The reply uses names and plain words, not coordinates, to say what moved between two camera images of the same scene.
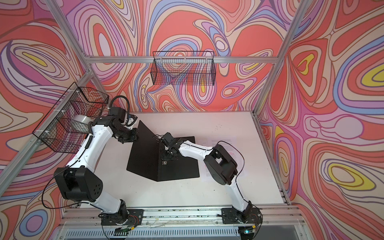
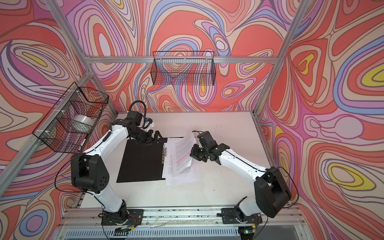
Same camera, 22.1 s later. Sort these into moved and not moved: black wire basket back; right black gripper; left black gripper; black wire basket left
Moved: right black gripper; left black gripper
Not moved: black wire basket back; black wire basket left
